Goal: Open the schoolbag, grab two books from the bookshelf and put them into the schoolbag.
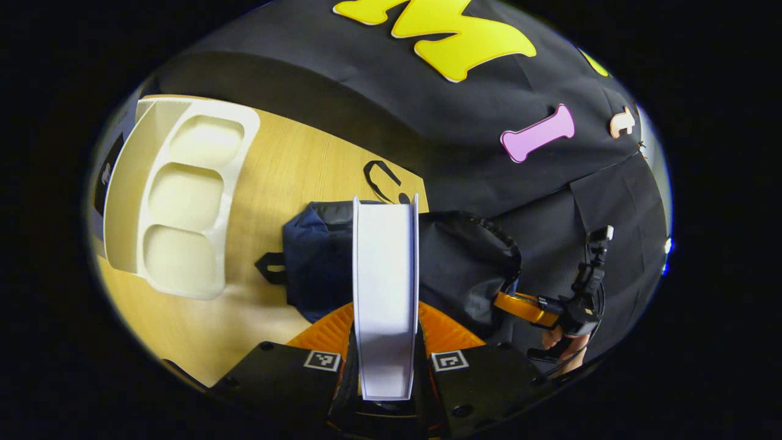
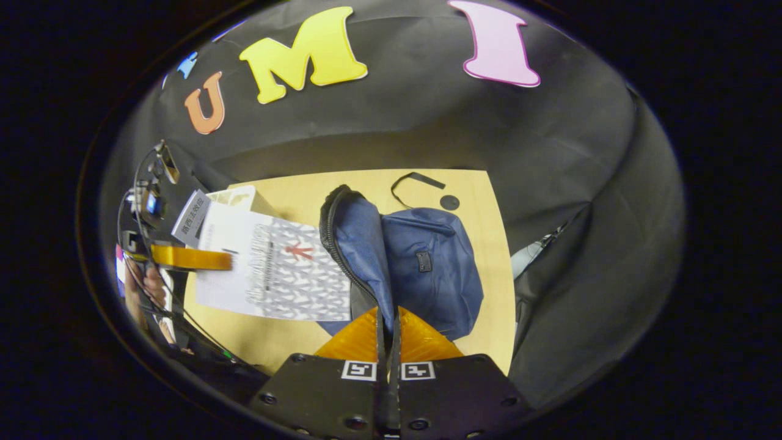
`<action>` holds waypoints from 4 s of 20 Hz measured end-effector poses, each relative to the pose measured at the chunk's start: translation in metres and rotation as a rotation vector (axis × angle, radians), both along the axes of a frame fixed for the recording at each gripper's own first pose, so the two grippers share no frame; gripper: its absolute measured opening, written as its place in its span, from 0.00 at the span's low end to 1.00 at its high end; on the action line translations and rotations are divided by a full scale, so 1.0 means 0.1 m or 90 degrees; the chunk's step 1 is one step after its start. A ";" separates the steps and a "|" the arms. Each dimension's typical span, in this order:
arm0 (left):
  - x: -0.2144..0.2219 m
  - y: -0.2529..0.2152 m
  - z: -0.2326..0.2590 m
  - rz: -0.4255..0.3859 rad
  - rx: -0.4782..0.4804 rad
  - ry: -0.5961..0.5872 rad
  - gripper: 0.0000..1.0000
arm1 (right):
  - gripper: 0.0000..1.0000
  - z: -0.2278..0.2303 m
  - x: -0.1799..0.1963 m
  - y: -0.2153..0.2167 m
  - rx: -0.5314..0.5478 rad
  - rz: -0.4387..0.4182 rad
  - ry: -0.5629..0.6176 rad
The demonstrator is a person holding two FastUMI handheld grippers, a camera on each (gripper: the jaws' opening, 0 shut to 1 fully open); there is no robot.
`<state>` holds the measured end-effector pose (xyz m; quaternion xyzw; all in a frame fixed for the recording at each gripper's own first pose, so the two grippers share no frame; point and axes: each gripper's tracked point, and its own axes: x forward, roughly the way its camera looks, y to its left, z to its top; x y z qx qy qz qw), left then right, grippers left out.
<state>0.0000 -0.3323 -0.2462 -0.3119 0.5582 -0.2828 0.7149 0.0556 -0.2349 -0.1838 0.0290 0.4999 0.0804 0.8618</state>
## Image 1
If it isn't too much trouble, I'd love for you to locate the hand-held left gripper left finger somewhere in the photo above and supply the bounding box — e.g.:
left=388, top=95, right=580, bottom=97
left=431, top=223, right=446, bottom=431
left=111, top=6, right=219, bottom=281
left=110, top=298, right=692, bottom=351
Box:
left=208, top=302, right=356, bottom=431

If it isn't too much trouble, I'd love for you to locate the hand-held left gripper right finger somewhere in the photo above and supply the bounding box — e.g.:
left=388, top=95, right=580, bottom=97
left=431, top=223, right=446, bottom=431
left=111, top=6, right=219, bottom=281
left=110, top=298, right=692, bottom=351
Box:
left=417, top=301, right=550, bottom=438

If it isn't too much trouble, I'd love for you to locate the blue schoolbag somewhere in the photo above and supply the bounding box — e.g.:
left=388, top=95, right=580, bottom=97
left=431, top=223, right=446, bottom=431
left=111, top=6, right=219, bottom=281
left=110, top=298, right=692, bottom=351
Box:
left=255, top=160, right=524, bottom=343

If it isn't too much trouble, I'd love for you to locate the white bookshelf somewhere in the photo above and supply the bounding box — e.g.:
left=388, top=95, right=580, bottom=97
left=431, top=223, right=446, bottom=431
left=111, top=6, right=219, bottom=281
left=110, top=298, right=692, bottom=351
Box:
left=103, top=98, right=261, bottom=301

